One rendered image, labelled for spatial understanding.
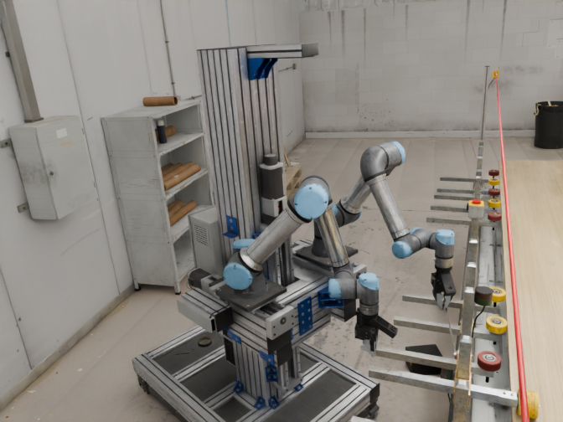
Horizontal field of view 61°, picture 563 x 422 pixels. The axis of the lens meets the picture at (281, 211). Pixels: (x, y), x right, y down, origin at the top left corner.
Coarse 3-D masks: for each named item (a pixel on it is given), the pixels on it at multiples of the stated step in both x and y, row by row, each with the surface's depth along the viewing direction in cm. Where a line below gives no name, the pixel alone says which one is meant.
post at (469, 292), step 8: (472, 288) 173; (464, 296) 174; (472, 296) 172; (464, 304) 174; (472, 304) 173; (464, 312) 176; (472, 312) 175; (464, 320) 177; (472, 320) 176; (464, 328) 178
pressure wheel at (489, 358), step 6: (480, 354) 177; (486, 354) 177; (492, 354) 177; (480, 360) 175; (486, 360) 174; (492, 360) 174; (498, 360) 174; (480, 366) 175; (486, 366) 173; (492, 366) 172; (498, 366) 173; (486, 378) 179
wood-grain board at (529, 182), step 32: (512, 160) 417; (512, 192) 341; (544, 192) 337; (512, 224) 287; (544, 224) 284; (544, 256) 247; (544, 288) 218; (512, 320) 197; (544, 320) 196; (512, 352) 178; (544, 352) 177; (512, 384) 163; (544, 384) 162; (512, 416) 150; (544, 416) 149
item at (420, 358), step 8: (376, 352) 192; (384, 352) 190; (392, 352) 189; (400, 352) 189; (408, 352) 189; (400, 360) 189; (408, 360) 187; (416, 360) 186; (424, 360) 185; (432, 360) 183; (440, 360) 183; (448, 360) 182; (456, 360) 182; (448, 368) 182; (456, 368) 181; (472, 368) 178; (480, 368) 177; (488, 376) 176
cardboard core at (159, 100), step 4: (160, 96) 416; (164, 96) 414; (168, 96) 413; (172, 96) 412; (176, 96) 415; (144, 100) 418; (148, 100) 417; (152, 100) 416; (156, 100) 415; (160, 100) 414; (164, 100) 413; (168, 100) 411; (172, 100) 410; (176, 100) 417; (144, 104) 420; (148, 104) 418; (152, 104) 417; (156, 104) 416; (160, 104) 415; (164, 104) 414; (168, 104) 413; (172, 104) 412; (176, 104) 415
